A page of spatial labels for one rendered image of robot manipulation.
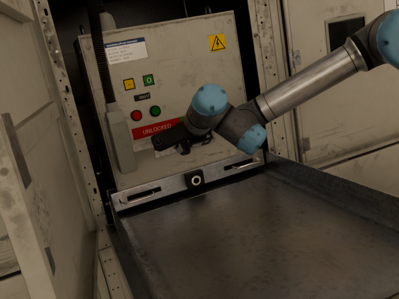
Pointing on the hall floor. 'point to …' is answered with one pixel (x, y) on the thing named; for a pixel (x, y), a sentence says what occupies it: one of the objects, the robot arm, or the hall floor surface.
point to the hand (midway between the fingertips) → (176, 148)
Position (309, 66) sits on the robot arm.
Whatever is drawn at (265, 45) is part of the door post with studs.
